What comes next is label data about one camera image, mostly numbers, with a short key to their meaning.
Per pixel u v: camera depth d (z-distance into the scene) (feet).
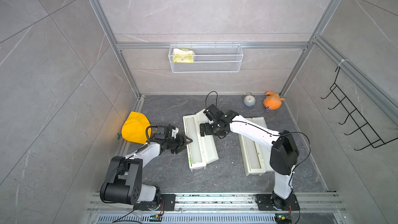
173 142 2.52
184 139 2.64
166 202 2.41
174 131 2.80
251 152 2.71
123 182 1.41
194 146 2.81
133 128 3.31
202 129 2.55
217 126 2.02
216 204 2.45
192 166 2.56
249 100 3.71
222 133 2.47
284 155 1.56
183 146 2.58
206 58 3.30
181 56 2.83
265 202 2.40
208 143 2.75
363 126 2.05
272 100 3.47
